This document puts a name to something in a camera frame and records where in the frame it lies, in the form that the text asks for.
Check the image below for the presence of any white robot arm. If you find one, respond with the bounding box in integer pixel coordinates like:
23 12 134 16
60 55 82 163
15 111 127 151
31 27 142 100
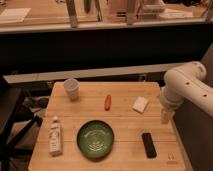
159 61 213 124

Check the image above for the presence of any white ceramic cup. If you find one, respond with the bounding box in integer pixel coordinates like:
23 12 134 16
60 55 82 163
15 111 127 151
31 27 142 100
63 78 80 101

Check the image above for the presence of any white sponge block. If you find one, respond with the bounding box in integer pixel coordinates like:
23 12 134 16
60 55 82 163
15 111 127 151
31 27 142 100
132 97 149 113

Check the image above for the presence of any orange carrot toy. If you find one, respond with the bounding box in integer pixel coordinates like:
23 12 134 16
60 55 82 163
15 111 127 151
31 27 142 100
104 95 111 111

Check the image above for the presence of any green bowl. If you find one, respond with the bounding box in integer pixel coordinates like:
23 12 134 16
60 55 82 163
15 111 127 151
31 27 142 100
76 120 115 159

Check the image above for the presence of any white glue bottle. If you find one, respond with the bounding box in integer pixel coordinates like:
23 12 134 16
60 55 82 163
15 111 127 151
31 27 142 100
49 116 62 156

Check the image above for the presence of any black chair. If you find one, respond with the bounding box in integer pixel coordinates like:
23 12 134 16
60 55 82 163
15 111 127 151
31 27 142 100
0 75 43 171

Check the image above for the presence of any white paper sheet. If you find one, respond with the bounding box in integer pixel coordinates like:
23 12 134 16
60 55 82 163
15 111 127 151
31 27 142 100
0 8 30 24

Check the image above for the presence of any grey metal post right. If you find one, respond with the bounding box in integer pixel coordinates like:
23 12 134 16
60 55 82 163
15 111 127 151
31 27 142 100
126 0 136 25

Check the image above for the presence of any grey metal post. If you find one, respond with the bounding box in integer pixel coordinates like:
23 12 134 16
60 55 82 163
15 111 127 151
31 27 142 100
66 0 78 28
126 0 136 25

